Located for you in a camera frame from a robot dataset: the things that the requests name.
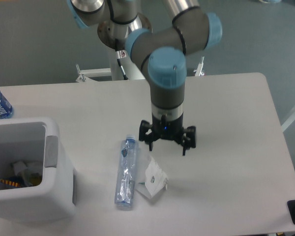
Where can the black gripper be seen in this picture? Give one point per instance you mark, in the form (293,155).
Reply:
(167,130)

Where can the crushed clear plastic bottle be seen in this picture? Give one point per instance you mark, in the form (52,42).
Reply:
(127,171)

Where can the white paper wrapper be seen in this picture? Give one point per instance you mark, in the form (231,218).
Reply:
(151,179)

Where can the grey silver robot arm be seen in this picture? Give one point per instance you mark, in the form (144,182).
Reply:
(160,56)

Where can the white plastic trash can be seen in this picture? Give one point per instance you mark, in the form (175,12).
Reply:
(36,139)

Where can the trash inside the can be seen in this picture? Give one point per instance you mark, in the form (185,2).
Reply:
(26,174)

